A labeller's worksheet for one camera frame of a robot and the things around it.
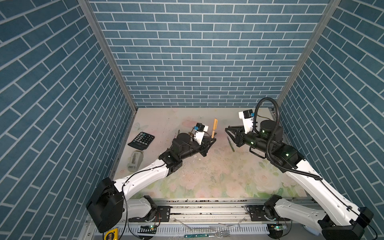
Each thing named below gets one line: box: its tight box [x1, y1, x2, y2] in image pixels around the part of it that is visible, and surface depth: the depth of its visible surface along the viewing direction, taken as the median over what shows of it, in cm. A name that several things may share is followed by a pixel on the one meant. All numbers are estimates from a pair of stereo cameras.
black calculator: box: [127, 131, 155, 151], surface depth 101 cm
